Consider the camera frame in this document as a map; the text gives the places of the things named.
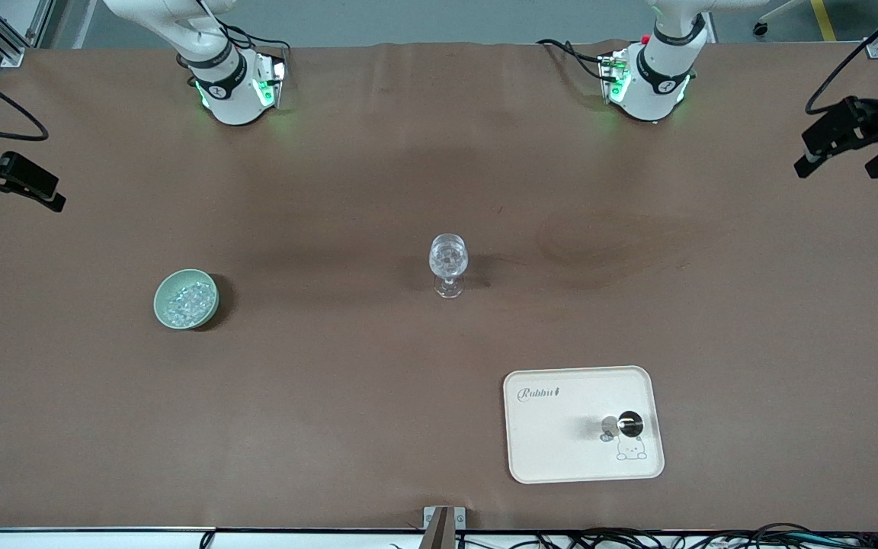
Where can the steel double cone jigger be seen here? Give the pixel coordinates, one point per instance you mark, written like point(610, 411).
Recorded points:
point(628, 422)

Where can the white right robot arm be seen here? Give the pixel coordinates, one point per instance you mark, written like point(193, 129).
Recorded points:
point(225, 84)

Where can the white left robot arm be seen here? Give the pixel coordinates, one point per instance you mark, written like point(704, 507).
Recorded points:
point(660, 76)

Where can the pile of clear ice cubes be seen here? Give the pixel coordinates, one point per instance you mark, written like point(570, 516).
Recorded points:
point(189, 303)

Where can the clear faceted wine glass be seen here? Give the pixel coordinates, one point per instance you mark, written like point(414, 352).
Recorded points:
point(448, 259)

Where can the office chair wheel base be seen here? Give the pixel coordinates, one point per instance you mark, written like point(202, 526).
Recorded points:
point(770, 19)

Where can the pale green ceramic bowl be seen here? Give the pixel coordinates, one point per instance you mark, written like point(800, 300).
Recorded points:
point(168, 309)

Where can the brown table cover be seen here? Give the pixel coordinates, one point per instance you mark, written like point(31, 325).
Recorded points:
point(332, 419)

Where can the cream rabbit print tray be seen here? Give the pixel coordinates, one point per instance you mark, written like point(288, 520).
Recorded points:
point(561, 442)

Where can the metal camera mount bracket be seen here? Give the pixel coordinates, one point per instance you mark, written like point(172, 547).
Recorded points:
point(444, 526)

